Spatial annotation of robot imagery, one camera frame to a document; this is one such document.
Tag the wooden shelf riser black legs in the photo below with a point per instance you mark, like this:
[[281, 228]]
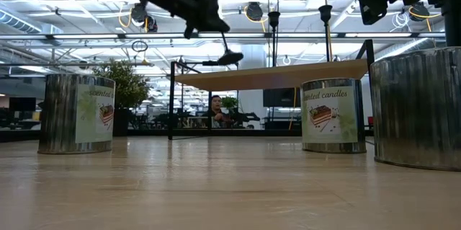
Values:
[[270, 75]]

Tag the green potted plant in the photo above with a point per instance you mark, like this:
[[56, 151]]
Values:
[[126, 86]]

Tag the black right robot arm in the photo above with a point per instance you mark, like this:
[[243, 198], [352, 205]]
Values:
[[452, 21]]

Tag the black aluminium table frame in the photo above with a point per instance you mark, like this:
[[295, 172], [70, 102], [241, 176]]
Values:
[[252, 132]]

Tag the scented candle metal tin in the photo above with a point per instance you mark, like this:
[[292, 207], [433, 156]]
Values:
[[417, 107], [61, 114], [331, 114]]

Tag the small green background plant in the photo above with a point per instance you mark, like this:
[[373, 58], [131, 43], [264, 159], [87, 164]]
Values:
[[230, 102]]

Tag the person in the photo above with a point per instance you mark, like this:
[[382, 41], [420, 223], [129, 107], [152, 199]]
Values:
[[216, 105]]

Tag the dark wall screen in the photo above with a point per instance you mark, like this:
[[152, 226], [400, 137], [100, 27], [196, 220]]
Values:
[[281, 97]]

